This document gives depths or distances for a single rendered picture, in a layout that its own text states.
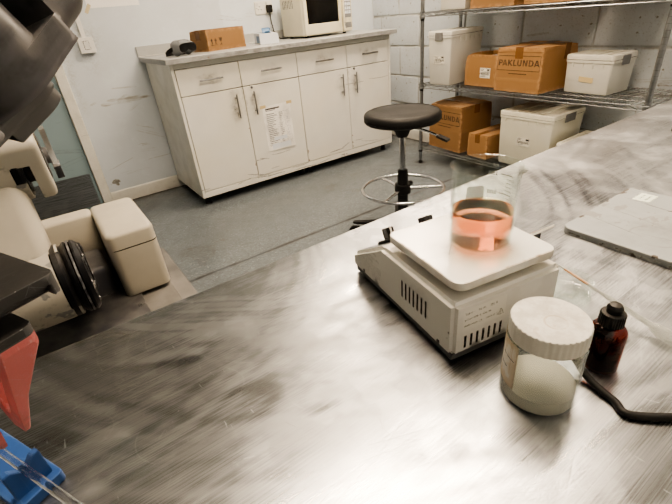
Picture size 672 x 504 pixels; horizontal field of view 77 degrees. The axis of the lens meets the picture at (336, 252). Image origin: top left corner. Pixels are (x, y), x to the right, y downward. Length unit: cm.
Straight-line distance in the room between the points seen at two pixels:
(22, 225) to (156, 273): 41
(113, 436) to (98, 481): 4
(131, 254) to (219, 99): 168
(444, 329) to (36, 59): 35
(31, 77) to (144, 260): 109
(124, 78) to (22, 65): 301
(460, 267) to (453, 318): 5
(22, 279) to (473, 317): 33
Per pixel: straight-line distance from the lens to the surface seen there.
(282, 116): 302
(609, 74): 260
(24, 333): 29
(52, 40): 28
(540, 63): 264
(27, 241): 108
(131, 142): 332
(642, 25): 289
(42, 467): 42
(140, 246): 131
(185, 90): 276
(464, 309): 39
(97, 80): 325
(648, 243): 67
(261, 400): 41
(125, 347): 53
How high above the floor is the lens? 105
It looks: 30 degrees down
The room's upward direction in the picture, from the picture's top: 6 degrees counter-clockwise
